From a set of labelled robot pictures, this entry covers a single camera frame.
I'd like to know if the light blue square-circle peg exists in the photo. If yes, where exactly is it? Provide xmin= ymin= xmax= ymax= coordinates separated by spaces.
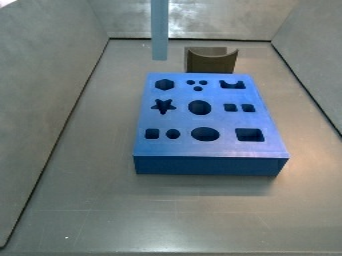
xmin=152 ymin=0 xmax=169 ymax=61

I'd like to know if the blue shape sorter block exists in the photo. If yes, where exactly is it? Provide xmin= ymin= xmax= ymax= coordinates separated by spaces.
xmin=133 ymin=73 xmax=291 ymax=176

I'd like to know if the dark curved-top block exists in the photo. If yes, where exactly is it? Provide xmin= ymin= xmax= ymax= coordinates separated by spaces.
xmin=185 ymin=47 xmax=240 ymax=74

